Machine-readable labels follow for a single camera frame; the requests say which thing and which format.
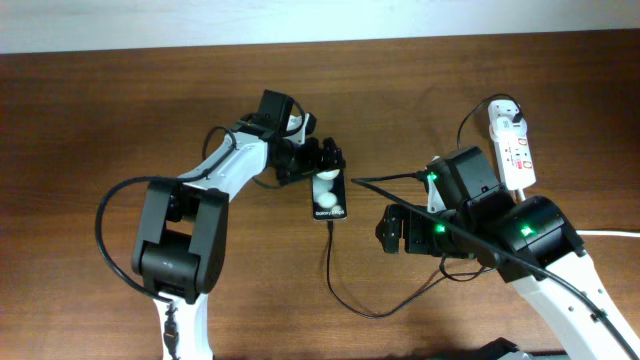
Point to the white power strip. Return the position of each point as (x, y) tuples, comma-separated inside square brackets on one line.
[(508, 131)]

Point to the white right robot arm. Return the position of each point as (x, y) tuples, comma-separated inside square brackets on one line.
[(532, 245)]

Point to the black Galaxy smartphone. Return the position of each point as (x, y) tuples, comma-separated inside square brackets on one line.
[(329, 201)]

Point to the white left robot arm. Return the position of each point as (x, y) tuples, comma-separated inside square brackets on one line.
[(181, 240)]

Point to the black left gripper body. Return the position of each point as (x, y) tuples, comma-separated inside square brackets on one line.
[(297, 158)]

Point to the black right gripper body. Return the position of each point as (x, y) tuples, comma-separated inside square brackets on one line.
[(426, 233)]

